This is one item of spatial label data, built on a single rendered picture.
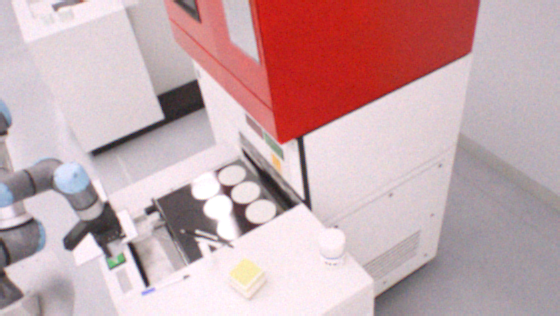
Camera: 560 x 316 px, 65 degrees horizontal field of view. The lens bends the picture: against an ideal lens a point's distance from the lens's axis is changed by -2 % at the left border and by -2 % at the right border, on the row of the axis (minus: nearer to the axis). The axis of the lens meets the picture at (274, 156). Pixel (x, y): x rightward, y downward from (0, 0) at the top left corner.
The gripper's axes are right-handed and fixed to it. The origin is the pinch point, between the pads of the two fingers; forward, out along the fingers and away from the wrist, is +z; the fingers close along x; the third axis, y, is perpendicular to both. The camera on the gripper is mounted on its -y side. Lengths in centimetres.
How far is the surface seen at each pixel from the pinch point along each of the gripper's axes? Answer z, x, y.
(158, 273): 9.6, -5.9, 9.9
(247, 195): 7.6, 4.2, 47.6
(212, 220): 7.6, 1.5, 32.7
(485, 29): 15, 37, 207
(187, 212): 7.7, 10.2, 27.1
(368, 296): 7, -50, 56
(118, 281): 1.7, -7.9, -0.8
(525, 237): 97, -31, 179
